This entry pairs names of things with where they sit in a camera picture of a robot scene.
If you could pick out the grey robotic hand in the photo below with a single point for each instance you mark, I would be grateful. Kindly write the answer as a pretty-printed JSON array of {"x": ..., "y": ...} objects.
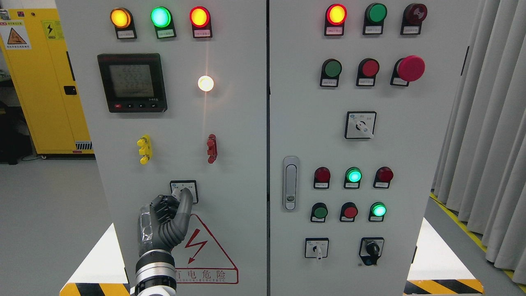
[{"x": 164, "y": 222}]

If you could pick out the rotary light switch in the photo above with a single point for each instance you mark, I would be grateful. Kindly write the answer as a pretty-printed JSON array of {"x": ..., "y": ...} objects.
[{"x": 178, "y": 185}]

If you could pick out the silver black robot forearm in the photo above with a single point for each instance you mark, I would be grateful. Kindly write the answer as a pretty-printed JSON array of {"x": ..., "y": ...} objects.
[{"x": 155, "y": 274}]

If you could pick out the red electrical danger sticker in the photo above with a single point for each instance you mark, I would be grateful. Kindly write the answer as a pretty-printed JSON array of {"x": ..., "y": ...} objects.
[{"x": 201, "y": 259}]

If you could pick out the yellow terminal connector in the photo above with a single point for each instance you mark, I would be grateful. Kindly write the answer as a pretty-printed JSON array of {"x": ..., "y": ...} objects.
[{"x": 145, "y": 149}]

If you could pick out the red terminal connector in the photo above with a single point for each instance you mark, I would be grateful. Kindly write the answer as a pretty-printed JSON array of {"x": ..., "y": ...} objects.
[{"x": 212, "y": 151}]

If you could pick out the black digital power meter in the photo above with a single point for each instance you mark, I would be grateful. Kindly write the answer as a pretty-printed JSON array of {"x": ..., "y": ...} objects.
[{"x": 133, "y": 82}]

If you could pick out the small clear light bulb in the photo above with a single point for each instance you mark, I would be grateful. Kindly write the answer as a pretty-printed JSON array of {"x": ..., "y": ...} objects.
[{"x": 205, "y": 83}]

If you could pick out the green push button lower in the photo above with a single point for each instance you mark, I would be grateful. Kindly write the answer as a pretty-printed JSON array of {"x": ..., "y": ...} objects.
[{"x": 319, "y": 213}]

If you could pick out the dark red lamp middle left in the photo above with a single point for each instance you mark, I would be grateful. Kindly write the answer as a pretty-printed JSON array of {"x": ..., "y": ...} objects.
[{"x": 322, "y": 177}]

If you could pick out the grey electrical control cabinet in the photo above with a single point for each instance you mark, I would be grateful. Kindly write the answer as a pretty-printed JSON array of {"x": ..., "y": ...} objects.
[{"x": 265, "y": 57}]

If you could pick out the red push button lower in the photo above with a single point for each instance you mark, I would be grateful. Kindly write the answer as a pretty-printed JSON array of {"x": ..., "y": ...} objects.
[{"x": 348, "y": 212}]

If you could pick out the red push button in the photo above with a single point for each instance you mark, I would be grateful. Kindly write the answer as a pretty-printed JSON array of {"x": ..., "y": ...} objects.
[
  {"x": 366, "y": 72},
  {"x": 348, "y": 212}
]

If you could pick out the lit green lamp middle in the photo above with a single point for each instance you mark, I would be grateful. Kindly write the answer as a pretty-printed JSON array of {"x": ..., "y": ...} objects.
[{"x": 352, "y": 178}]

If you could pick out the green indicator lamp top left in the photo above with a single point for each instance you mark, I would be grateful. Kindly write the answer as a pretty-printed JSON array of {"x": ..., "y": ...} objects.
[{"x": 162, "y": 21}]

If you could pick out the amber indicator lamp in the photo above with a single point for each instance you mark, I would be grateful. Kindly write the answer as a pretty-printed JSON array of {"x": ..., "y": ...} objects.
[{"x": 123, "y": 23}]

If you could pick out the red indicator lamp top left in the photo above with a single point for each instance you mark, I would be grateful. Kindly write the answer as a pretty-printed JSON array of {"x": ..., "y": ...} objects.
[{"x": 201, "y": 23}]

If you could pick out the red indicator lamp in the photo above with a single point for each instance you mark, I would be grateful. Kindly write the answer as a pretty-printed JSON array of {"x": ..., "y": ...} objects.
[
  {"x": 201, "y": 23},
  {"x": 335, "y": 18}
]

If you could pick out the lit green push button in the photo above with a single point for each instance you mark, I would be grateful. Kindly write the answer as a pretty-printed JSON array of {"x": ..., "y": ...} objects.
[{"x": 377, "y": 212}]

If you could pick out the yellow safety storage cabinet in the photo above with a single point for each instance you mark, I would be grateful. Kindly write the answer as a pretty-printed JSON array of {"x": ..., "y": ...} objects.
[{"x": 33, "y": 43}]

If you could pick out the dark red lamp middle right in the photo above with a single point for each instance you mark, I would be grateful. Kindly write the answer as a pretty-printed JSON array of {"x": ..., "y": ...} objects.
[{"x": 382, "y": 178}]

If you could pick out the green push button upper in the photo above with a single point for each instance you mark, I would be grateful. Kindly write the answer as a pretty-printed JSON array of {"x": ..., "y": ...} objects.
[{"x": 330, "y": 73}]

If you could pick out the red push button upper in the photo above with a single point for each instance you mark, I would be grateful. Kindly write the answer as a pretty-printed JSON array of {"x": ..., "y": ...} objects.
[{"x": 366, "y": 72}]

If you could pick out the red indicator lamp top right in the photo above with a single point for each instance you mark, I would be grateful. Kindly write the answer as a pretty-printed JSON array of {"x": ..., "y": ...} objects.
[{"x": 335, "y": 18}]

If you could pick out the red emergency stop button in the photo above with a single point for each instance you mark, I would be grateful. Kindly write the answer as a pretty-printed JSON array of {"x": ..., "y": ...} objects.
[{"x": 406, "y": 70}]

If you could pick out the dark green indicator lamp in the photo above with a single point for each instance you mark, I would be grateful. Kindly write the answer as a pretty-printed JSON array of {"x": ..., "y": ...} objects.
[{"x": 374, "y": 17}]

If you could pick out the grey curtain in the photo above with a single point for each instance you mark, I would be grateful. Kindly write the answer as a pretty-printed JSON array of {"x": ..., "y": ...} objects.
[{"x": 481, "y": 171}]

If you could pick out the dark red buzzer lamp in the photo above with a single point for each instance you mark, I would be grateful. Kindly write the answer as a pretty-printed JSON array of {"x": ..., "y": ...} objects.
[{"x": 412, "y": 19}]

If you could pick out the grey cabinet door handle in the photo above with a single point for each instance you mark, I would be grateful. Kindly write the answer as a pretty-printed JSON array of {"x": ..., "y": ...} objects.
[{"x": 289, "y": 182}]

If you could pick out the lower right rotary switch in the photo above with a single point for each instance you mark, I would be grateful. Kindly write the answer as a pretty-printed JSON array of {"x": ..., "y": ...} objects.
[{"x": 316, "y": 248}]

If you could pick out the black key selector switch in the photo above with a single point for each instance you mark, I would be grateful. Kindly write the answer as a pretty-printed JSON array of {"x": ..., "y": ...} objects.
[{"x": 371, "y": 249}]

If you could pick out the upper right rotary switch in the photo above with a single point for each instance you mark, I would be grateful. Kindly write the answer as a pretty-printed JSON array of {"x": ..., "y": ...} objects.
[{"x": 360, "y": 125}]

